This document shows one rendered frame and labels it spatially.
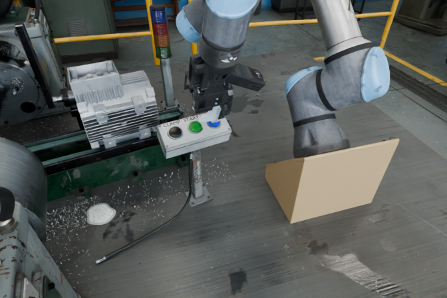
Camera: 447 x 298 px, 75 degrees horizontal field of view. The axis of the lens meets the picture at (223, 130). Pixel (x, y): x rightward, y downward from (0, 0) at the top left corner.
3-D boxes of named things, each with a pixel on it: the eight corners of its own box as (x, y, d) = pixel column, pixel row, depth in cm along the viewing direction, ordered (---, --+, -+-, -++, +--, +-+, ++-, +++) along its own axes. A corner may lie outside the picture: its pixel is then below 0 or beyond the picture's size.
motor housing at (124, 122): (95, 161, 82) (74, 103, 71) (88, 126, 95) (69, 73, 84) (163, 141, 89) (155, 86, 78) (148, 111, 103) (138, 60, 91)
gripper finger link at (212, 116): (193, 126, 69) (197, 101, 62) (216, 120, 71) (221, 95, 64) (198, 136, 68) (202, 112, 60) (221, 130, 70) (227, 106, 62)
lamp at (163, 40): (156, 48, 110) (155, 36, 107) (152, 43, 114) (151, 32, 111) (171, 46, 112) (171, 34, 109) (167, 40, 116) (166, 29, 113)
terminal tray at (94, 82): (78, 108, 76) (69, 83, 71) (74, 90, 83) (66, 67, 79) (124, 98, 80) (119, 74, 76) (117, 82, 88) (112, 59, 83)
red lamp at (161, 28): (155, 36, 107) (153, 24, 104) (151, 32, 111) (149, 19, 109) (171, 34, 109) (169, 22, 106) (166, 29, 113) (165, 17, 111)
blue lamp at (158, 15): (153, 24, 104) (151, 10, 102) (149, 19, 109) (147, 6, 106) (169, 22, 106) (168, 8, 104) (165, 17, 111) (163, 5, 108)
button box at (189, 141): (165, 159, 70) (165, 148, 65) (156, 136, 73) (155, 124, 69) (229, 140, 76) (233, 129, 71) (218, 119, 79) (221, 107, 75)
